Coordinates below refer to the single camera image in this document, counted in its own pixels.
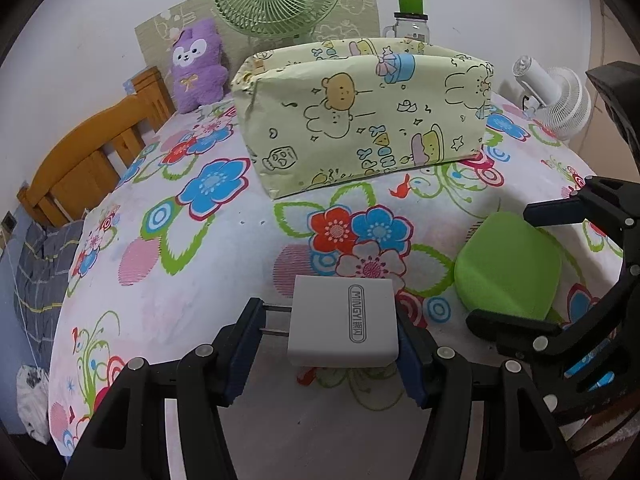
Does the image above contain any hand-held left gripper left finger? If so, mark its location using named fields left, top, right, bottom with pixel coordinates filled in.
left=62, top=297, right=267, bottom=480

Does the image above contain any grey plaid bedding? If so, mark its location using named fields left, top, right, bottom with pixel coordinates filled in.
left=12, top=220, right=86, bottom=356

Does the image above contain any green soft pouch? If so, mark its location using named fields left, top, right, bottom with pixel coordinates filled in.
left=454, top=211, right=563, bottom=320

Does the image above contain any yellow printed storage box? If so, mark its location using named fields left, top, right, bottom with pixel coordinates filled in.
left=231, top=37, right=496, bottom=201

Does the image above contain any purple plush toy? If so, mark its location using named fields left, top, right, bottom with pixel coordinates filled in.
left=171, top=17, right=228, bottom=115

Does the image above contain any white standing fan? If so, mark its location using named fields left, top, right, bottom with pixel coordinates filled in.
left=511, top=55, right=592, bottom=142

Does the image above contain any white charger block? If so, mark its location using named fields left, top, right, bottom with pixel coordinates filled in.
left=262, top=275, right=401, bottom=368

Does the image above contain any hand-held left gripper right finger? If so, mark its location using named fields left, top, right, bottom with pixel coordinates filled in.
left=395, top=304, right=576, bottom=480

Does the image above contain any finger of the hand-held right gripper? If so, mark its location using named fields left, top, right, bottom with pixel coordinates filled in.
left=522, top=175, right=640, bottom=271
left=465, top=267, right=640, bottom=413

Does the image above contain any glass mug jar green lid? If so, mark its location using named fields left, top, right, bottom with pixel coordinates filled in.
left=382, top=0, right=432, bottom=47

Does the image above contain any white plastic bag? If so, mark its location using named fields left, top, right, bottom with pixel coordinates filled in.
left=16, top=365, right=51, bottom=443

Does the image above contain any beige door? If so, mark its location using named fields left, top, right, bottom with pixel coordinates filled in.
left=585, top=0, right=632, bottom=68

